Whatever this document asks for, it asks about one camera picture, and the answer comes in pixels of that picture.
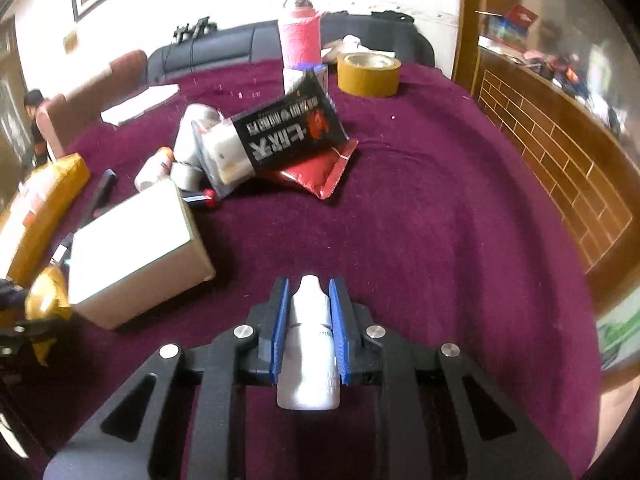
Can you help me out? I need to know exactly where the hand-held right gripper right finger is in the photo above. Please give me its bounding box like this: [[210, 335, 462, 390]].
[[327, 276, 573, 480]]

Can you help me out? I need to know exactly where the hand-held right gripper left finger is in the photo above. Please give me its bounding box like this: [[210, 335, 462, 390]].
[[42, 276, 293, 480]]

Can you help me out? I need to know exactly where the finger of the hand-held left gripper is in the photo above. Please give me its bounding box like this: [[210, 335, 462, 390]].
[[0, 322, 42, 357], [0, 280, 27, 312]]

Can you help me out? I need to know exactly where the gold foil sachet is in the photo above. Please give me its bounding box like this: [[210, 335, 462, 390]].
[[25, 265, 73, 366]]

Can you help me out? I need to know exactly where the small white dropper bottle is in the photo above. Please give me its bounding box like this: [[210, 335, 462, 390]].
[[276, 275, 346, 411]]

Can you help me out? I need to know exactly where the red foil packet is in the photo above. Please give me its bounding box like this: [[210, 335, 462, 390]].
[[260, 139, 359, 201]]

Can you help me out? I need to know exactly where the large yellow package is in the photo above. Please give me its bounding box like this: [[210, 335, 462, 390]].
[[0, 154, 92, 286]]

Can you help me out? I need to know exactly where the white cardboard box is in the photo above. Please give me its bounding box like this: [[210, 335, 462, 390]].
[[67, 180, 216, 331]]

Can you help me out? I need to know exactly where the red and black pen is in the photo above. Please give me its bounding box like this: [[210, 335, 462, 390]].
[[182, 187, 221, 209]]

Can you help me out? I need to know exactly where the small orange-capped white bottle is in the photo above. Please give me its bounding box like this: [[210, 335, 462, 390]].
[[134, 146, 175, 192]]

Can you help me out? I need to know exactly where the black snack packet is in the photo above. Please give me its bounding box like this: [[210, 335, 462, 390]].
[[192, 69, 349, 198]]

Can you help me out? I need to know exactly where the large white plastic bottle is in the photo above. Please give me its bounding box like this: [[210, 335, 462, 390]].
[[172, 104, 226, 166]]

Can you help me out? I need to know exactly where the brown upholstered chair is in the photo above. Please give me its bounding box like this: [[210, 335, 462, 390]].
[[45, 50, 148, 156]]

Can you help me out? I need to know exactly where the white notebook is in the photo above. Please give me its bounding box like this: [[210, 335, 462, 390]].
[[100, 84, 181, 127]]

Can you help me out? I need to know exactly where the blue and white medicine box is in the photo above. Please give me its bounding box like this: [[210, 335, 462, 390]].
[[282, 62, 328, 96]]

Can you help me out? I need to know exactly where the brown packing tape roll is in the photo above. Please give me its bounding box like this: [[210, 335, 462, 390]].
[[336, 52, 402, 98]]

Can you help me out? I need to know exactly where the green printed box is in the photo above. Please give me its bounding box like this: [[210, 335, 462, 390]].
[[595, 300, 640, 371]]

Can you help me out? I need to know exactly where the black leather sofa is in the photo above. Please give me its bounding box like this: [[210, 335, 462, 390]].
[[147, 12, 436, 76]]

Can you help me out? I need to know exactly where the wooden cabinet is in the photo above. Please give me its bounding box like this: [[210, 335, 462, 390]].
[[452, 0, 640, 311]]

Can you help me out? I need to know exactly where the pink knitted sleeve bottle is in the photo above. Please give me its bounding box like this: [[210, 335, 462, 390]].
[[277, 0, 323, 71]]

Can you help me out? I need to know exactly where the black device on sofa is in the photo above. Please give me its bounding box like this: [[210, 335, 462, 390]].
[[172, 17, 218, 43]]

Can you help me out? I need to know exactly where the red box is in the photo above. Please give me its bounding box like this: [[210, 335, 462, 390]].
[[507, 5, 538, 28]]

